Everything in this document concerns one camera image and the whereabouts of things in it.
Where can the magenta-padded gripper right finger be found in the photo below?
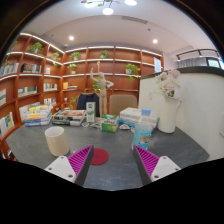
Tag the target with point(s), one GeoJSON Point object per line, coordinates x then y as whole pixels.
{"type": "Point", "coordinates": [160, 166]}

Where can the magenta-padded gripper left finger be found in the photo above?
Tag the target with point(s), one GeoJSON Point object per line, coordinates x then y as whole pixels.
{"type": "Point", "coordinates": [63, 166]}

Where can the clear blue-capped water bottle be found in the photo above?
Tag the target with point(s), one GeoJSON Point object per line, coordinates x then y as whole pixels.
{"type": "Point", "coordinates": [142, 133]}

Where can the cream ribbed cup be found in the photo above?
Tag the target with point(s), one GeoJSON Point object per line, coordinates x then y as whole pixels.
{"type": "Point", "coordinates": [56, 141]}

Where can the flat round red coaster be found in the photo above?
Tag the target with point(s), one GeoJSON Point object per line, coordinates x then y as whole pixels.
{"type": "Point", "coordinates": [100, 156]}

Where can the white pitcher vase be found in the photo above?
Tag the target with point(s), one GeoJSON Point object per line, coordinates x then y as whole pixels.
{"type": "Point", "coordinates": [168, 116]}

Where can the colourful book stack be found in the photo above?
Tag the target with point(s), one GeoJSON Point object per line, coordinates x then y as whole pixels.
{"type": "Point", "coordinates": [36, 116]}

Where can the white book stack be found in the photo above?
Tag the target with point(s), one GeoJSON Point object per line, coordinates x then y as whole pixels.
{"type": "Point", "coordinates": [131, 115]}

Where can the tall green white carton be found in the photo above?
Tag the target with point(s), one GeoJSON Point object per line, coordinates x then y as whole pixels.
{"type": "Point", "coordinates": [90, 112]}

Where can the green and white box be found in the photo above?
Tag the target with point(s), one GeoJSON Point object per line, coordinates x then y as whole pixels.
{"type": "Point", "coordinates": [110, 123]}

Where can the dark blue chair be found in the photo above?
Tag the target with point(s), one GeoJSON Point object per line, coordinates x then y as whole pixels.
{"type": "Point", "coordinates": [85, 101]}

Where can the white partition with dark top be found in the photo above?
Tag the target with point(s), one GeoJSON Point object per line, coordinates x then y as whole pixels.
{"type": "Point", "coordinates": [200, 110]}

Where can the beige chair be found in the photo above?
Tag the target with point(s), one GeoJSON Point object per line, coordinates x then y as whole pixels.
{"type": "Point", "coordinates": [123, 103]}

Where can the pink and white flower bouquet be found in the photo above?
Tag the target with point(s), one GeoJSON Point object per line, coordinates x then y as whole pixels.
{"type": "Point", "coordinates": [167, 85]}

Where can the wooden shelf unit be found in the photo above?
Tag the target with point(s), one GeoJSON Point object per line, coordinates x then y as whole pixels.
{"type": "Point", "coordinates": [113, 66]}

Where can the dark metal railing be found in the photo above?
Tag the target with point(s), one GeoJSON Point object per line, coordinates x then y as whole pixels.
{"type": "Point", "coordinates": [196, 51]}

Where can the recessed ceiling light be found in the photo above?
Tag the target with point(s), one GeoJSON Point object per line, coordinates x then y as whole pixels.
{"type": "Point", "coordinates": [155, 41]}
{"type": "Point", "coordinates": [71, 38]}

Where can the ceiling air vent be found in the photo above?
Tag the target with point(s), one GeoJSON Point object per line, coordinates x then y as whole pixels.
{"type": "Point", "coordinates": [134, 19]}

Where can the round-bulb chandelier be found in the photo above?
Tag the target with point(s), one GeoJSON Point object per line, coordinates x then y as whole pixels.
{"type": "Point", "coordinates": [107, 11]}

